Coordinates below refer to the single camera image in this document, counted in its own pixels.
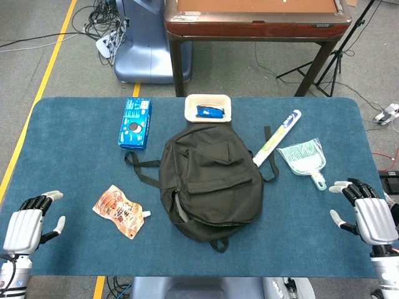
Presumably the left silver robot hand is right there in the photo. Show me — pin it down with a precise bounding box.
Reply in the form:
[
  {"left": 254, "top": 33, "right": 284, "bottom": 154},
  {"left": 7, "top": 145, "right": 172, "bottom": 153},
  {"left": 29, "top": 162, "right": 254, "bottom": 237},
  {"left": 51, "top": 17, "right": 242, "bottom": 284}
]
[{"left": 2, "top": 190, "right": 67, "bottom": 255}]

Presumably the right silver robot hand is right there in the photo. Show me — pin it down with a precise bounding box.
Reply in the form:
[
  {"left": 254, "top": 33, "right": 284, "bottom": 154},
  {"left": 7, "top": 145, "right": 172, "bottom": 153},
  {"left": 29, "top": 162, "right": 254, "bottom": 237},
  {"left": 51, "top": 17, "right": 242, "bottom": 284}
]
[{"left": 329, "top": 178, "right": 399, "bottom": 250}]

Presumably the black fabric backpack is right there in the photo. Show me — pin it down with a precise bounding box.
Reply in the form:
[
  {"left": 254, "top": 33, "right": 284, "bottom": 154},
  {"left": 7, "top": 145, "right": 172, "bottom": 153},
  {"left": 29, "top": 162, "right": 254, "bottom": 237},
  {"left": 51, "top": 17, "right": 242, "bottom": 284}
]
[{"left": 124, "top": 123, "right": 280, "bottom": 254}]

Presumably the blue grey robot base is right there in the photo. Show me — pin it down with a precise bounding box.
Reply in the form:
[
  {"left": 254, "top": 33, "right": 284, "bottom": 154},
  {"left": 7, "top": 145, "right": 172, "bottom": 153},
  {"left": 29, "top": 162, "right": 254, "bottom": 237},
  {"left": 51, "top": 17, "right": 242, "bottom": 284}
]
[{"left": 113, "top": 0, "right": 193, "bottom": 85}]

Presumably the black floor device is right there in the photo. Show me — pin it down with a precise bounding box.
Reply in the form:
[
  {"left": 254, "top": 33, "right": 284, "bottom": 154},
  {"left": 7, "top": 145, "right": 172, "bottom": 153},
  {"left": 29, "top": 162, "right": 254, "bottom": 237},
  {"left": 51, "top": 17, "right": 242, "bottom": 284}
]
[{"left": 378, "top": 169, "right": 399, "bottom": 194}]

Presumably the blue felt table cover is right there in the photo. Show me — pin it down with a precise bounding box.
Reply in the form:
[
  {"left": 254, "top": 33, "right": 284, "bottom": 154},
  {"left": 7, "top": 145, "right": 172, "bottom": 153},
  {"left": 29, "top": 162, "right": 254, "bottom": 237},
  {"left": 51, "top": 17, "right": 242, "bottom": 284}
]
[{"left": 0, "top": 97, "right": 399, "bottom": 278}]

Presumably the green mini dustpan set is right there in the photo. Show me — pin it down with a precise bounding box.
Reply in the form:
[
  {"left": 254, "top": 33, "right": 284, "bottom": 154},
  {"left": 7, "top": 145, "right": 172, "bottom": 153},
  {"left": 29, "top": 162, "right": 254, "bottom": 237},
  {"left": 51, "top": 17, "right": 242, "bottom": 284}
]
[{"left": 276, "top": 138, "right": 327, "bottom": 191}]

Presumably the orange spouted drink pouch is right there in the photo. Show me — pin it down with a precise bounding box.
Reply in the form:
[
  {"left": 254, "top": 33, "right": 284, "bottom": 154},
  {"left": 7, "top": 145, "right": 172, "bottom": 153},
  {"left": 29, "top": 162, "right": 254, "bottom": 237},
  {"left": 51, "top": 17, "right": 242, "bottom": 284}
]
[{"left": 92, "top": 184, "right": 152, "bottom": 240}]

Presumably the white green wrap roll box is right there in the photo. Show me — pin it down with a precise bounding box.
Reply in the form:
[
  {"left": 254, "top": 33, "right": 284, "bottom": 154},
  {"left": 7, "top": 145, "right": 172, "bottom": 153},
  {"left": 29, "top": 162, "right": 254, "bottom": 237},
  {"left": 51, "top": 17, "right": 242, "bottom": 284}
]
[{"left": 252, "top": 108, "right": 302, "bottom": 168}]

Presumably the blue Oreo cookie box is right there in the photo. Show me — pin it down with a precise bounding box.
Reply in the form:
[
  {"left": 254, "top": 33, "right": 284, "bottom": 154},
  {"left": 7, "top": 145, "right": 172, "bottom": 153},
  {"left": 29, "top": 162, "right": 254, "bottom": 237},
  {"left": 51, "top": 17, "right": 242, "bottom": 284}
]
[{"left": 117, "top": 97, "right": 153, "bottom": 151}]

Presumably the grey robot torso base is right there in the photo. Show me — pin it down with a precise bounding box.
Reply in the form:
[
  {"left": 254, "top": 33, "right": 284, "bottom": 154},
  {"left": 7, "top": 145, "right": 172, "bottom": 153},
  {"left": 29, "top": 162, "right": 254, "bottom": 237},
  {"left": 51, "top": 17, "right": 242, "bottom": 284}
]
[{"left": 129, "top": 276, "right": 315, "bottom": 299}]

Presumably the black tripod stand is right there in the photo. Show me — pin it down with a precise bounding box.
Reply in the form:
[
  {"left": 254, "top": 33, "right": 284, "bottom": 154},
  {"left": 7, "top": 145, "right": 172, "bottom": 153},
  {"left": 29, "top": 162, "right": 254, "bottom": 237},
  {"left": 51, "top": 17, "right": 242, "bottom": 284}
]
[{"left": 276, "top": 0, "right": 378, "bottom": 98}]

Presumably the cream plastic tray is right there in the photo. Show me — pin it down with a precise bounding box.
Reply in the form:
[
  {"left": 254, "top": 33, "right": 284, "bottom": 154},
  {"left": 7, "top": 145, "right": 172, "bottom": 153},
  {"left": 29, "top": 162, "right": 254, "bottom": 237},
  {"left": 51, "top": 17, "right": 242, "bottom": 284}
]
[{"left": 184, "top": 94, "right": 233, "bottom": 124}]

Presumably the blue snack packet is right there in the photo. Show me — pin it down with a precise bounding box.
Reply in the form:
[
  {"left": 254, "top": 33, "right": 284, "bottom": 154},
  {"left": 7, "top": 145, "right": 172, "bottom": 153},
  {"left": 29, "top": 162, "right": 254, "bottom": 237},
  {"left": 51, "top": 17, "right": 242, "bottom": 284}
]
[{"left": 195, "top": 105, "right": 225, "bottom": 120}]

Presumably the white power strip with plugs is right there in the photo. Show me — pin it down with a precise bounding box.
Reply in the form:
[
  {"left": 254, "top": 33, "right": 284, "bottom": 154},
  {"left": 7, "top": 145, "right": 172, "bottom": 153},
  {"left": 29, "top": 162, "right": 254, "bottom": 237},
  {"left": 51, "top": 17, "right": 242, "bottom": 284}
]
[{"left": 95, "top": 31, "right": 127, "bottom": 59}]

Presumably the brown mahjong table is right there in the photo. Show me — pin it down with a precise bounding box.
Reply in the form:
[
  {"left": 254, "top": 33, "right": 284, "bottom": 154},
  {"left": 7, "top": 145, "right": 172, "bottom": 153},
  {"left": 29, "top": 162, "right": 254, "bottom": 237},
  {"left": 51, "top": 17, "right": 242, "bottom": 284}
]
[{"left": 164, "top": 0, "right": 353, "bottom": 98}]

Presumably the black floor cable tangle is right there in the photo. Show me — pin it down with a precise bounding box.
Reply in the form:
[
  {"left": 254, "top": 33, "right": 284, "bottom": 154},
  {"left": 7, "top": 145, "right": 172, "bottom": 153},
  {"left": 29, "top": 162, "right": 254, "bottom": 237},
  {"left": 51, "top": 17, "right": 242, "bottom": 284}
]
[{"left": 71, "top": 0, "right": 130, "bottom": 66}]

